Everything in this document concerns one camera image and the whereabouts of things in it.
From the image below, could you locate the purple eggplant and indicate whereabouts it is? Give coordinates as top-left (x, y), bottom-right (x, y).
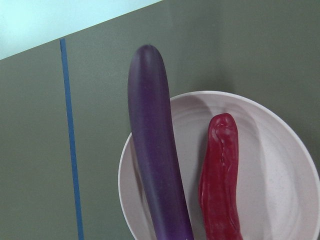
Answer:
top-left (127, 44), bottom-right (194, 240)

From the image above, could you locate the red chili pepper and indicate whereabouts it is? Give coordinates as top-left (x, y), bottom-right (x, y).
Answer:
top-left (198, 113), bottom-right (243, 240)

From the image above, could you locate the pink plate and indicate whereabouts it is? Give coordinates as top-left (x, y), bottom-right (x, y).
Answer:
top-left (117, 90), bottom-right (320, 240)

